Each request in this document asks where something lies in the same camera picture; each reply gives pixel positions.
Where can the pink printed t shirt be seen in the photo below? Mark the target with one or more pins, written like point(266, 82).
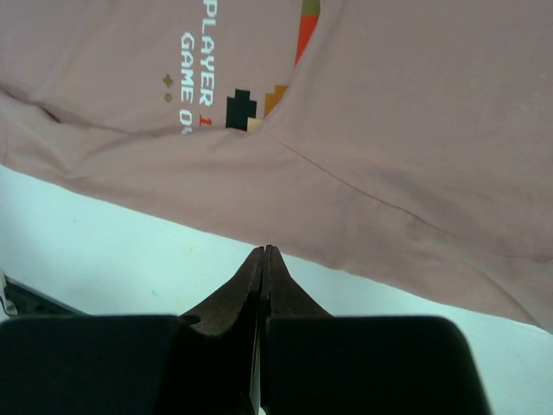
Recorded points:
point(409, 142)

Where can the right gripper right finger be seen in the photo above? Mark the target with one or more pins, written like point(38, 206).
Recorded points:
point(316, 363)

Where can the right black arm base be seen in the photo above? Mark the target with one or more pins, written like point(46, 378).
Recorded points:
point(19, 301)

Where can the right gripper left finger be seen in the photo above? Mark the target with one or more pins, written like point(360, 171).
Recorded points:
point(205, 361)

